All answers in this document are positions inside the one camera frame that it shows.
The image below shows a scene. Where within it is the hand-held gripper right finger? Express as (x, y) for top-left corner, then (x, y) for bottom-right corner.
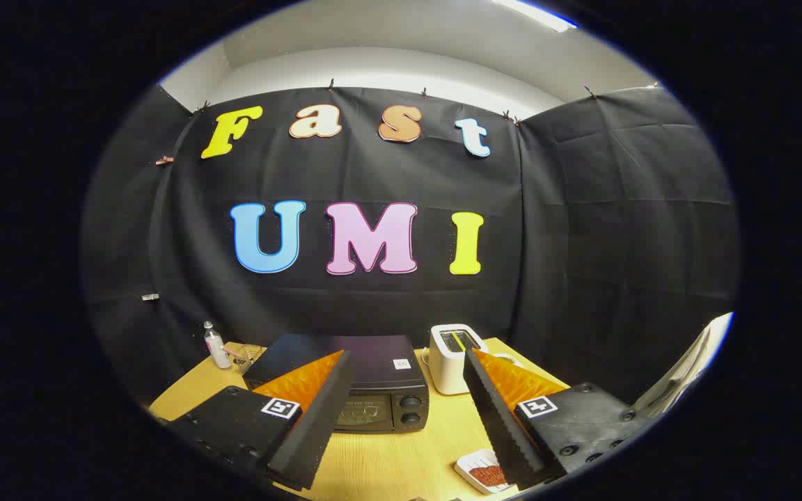
(462, 348), (649, 491)

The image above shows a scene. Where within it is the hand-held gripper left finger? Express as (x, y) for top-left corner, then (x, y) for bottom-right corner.
(164, 350), (355, 492)

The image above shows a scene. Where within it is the red meat slice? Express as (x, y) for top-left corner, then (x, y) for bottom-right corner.
(469, 465), (508, 486)

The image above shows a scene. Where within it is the black toaster oven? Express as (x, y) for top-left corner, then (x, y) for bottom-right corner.
(242, 334), (431, 434)

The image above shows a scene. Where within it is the white bread toaster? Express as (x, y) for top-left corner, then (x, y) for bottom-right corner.
(427, 324), (489, 396)

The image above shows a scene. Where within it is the white rectangular dish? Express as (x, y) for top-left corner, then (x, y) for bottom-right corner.
(454, 449), (517, 495)

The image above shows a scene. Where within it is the small clear bottle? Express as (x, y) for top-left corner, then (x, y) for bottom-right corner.
(203, 321), (233, 369)

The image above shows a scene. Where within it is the black backdrop cloth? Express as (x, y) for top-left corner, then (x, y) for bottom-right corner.
(81, 83), (741, 418)

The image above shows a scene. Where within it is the ceiling light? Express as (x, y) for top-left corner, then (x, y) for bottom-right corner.
(492, 0), (578, 33)

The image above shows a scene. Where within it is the small wire basket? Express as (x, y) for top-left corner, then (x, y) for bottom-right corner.
(230, 344), (266, 373)

